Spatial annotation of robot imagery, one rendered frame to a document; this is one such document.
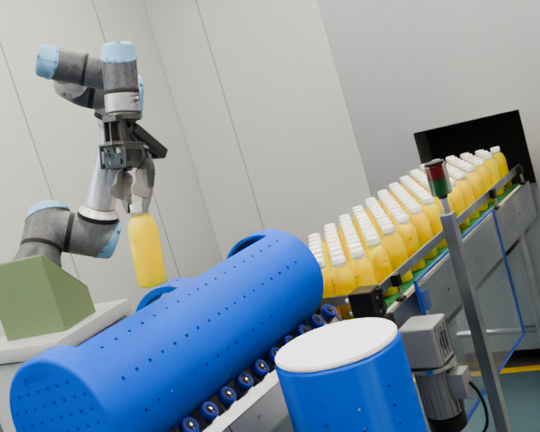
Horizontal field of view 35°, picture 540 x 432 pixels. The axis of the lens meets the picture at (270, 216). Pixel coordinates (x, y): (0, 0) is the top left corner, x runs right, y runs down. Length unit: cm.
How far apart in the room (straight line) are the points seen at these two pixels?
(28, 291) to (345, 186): 483
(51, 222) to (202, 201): 510
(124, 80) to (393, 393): 86
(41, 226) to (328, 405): 103
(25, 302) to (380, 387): 102
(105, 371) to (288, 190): 551
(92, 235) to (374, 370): 99
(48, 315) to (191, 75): 518
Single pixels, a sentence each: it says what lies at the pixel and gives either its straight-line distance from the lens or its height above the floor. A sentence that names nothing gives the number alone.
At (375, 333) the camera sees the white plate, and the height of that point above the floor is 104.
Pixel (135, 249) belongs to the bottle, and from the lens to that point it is 186.
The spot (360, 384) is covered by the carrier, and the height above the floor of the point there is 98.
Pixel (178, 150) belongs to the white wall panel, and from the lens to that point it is 733.
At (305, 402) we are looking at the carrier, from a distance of 181.
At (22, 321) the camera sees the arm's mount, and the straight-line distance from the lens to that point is 237.
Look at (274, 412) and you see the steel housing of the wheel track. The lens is 208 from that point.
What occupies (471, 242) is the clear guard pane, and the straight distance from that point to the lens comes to 296.
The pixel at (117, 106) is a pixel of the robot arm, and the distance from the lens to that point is 182.
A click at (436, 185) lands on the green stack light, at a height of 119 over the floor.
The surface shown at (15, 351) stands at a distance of 231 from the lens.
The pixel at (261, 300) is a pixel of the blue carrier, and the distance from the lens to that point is 205.
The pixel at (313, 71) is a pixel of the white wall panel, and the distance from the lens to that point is 683.
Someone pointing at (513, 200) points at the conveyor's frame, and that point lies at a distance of 360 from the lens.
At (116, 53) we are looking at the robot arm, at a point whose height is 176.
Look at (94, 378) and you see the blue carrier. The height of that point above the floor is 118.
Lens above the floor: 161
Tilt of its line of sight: 8 degrees down
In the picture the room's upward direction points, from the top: 16 degrees counter-clockwise
